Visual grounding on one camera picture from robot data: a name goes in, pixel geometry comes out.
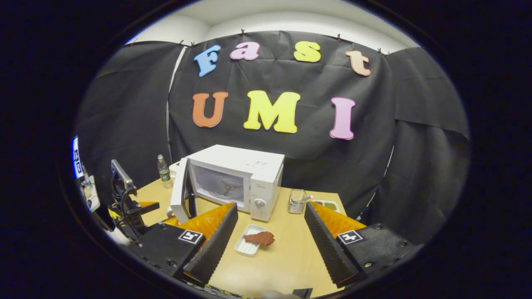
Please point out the clear plastic water bottle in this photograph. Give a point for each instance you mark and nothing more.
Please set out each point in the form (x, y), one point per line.
(164, 172)

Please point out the blue and white panel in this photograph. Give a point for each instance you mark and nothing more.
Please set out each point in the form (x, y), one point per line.
(76, 158)

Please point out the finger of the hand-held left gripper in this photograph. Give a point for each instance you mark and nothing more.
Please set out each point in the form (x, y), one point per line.
(149, 206)

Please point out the divided dish of beans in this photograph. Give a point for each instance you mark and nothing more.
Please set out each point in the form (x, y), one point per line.
(328, 205)

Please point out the red-brown meat piece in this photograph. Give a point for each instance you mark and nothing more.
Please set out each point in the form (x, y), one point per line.
(259, 238)

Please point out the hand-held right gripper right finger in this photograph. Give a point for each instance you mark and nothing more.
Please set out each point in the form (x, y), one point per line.
(328, 249)

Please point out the clear glass container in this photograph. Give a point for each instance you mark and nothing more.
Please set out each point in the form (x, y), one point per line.
(296, 205)

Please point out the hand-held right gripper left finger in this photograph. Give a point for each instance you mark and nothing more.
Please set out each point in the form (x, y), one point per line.
(216, 249)

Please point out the white microwave oven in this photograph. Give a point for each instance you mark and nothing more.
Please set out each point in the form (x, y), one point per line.
(232, 158)

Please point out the white rectangular plate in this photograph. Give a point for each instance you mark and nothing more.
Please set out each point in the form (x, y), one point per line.
(245, 247)

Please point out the black backdrop cloth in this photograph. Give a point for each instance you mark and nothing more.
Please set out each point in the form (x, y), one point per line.
(316, 83)

